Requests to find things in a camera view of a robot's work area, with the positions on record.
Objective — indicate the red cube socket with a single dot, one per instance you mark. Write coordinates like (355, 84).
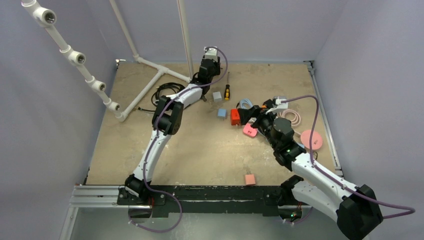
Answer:
(235, 119)

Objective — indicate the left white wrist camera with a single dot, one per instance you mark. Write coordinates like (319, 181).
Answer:
(211, 53)

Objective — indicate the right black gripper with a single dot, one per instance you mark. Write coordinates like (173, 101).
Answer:
(253, 112)

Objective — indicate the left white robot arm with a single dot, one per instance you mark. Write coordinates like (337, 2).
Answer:
(166, 122)

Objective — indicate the salmon pink small adapter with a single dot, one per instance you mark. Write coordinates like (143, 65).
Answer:
(250, 179)

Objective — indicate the yellow black screwdriver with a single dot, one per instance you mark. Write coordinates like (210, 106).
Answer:
(227, 93)

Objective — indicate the pink square small box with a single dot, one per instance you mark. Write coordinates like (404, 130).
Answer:
(249, 131)

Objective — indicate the grey small adapter block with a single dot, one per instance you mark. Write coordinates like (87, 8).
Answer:
(217, 96)

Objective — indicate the light blue small adapter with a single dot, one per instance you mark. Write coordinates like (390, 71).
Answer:
(222, 113)

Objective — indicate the pink round disc charger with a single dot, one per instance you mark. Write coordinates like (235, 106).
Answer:
(312, 140)

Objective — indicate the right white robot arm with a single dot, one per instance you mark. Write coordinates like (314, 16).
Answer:
(318, 172)

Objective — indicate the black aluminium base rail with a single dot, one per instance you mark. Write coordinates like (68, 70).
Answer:
(269, 201)

